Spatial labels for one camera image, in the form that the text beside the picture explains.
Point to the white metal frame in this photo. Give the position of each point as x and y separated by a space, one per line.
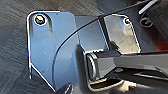
147 6

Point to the thick grey robot limb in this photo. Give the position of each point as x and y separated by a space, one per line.
133 63

